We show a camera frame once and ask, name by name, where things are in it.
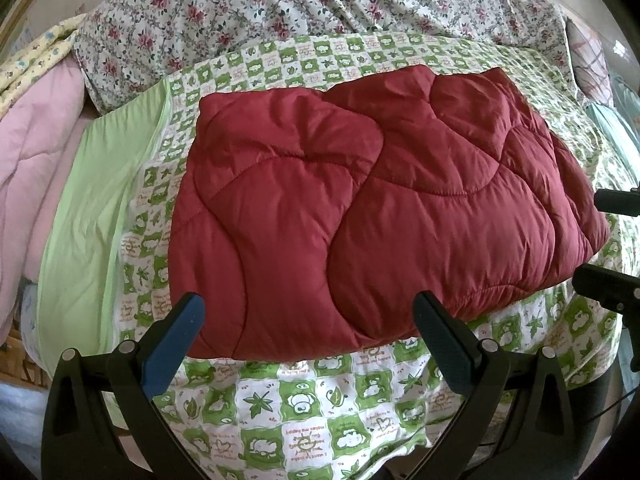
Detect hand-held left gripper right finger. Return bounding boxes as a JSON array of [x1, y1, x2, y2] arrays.
[[400, 290, 599, 480]]

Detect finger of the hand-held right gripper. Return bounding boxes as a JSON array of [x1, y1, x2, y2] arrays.
[[571, 264, 640, 373], [594, 187, 640, 217]]

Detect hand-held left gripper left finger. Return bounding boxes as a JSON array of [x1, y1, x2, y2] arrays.
[[41, 292, 207, 480]]

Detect red quilted puffer jacket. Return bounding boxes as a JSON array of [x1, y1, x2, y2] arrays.
[[167, 65, 612, 361]]

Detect light blue cloth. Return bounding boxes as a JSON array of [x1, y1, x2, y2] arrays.
[[582, 74, 640, 183]]

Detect blue patterned white cloth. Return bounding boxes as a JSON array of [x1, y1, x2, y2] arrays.
[[19, 282, 52, 363]]

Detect pink striped pillow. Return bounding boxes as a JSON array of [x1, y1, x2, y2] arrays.
[[565, 17, 614, 107]]

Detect green checkered printed blanket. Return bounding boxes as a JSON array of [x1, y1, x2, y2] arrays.
[[37, 30, 627, 480]]

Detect pink quilt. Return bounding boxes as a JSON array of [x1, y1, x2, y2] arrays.
[[0, 62, 97, 343]]

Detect yellow floral cloth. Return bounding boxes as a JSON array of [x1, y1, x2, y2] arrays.
[[0, 12, 90, 122]]

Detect floral rose print quilt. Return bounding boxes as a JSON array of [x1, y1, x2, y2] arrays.
[[74, 0, 577, 117]]

